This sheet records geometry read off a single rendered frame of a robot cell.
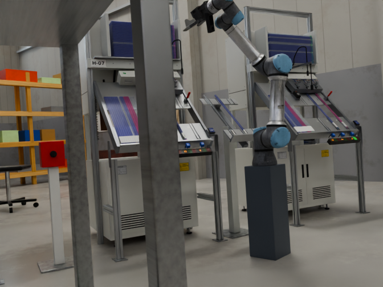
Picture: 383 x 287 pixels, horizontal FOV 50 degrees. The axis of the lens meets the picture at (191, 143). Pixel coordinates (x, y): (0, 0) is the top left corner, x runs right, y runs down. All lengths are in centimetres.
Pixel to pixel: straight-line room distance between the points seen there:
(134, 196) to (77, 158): 223
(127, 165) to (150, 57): 260
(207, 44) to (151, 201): 737
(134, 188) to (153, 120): 262
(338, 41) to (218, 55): 221
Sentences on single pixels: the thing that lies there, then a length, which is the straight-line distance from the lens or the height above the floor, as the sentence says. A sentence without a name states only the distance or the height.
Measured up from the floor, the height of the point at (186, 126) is 83.
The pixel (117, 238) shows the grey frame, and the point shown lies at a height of 14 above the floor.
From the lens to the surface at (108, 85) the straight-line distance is 313.
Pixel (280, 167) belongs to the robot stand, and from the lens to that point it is 251.
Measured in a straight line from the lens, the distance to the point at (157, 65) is 38.
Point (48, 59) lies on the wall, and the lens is 1226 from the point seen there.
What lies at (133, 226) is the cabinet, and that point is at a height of 14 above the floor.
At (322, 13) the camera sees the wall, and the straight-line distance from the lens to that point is 658.
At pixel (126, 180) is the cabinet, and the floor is 47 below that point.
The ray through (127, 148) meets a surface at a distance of 264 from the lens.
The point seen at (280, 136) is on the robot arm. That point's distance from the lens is 234.
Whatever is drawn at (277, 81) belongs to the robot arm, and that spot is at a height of 103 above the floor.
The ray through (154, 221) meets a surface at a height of 66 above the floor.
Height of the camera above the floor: 73
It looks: level
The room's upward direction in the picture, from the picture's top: 4 degrees counter-clockwise
